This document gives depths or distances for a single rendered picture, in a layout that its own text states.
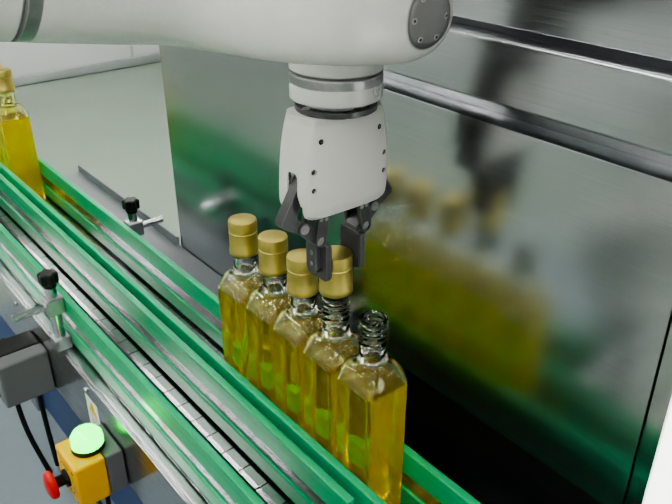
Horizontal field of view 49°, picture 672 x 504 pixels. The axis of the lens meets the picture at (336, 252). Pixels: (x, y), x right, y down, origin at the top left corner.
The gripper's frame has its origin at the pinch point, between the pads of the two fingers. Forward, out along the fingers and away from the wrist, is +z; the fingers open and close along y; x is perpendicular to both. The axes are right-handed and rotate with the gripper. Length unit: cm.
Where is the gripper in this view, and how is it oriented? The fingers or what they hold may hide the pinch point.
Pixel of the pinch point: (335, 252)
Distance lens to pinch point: 74.3
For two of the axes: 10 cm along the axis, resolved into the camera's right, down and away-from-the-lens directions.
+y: -7.9, 2.9, -5.4
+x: 6.2, 3.7, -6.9
